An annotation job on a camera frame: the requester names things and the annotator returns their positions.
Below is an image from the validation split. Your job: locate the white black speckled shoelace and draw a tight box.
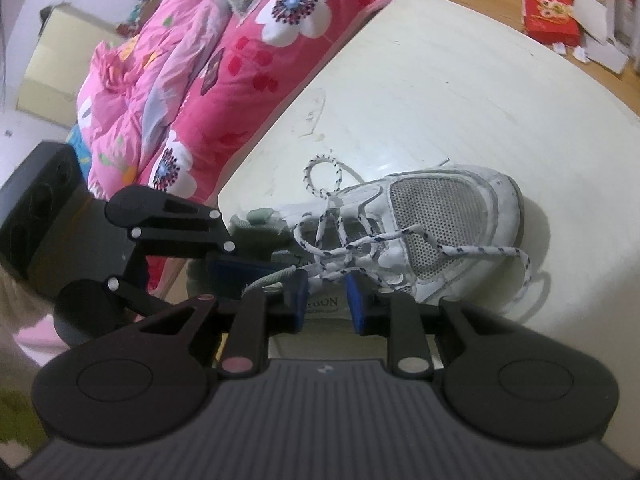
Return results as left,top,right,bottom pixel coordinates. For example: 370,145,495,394
292,152,533,306

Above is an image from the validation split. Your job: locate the white mint sneaker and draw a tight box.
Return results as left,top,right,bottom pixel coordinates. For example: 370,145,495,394
185,162,526,321

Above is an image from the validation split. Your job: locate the black phone on bed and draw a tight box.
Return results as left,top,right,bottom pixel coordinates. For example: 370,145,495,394
201,49,224,96

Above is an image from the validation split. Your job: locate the cream yellow cabinet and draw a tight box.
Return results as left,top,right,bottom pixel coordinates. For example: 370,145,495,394
16,4,124,127

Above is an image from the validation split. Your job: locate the red gift box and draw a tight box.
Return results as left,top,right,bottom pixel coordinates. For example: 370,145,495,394
522,0,580,47

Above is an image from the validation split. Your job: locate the white paper bag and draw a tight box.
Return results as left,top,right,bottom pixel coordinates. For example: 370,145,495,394
573,0,608,44

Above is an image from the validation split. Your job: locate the white water dispenser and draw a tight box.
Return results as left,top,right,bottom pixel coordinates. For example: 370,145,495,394
608,0,638,54

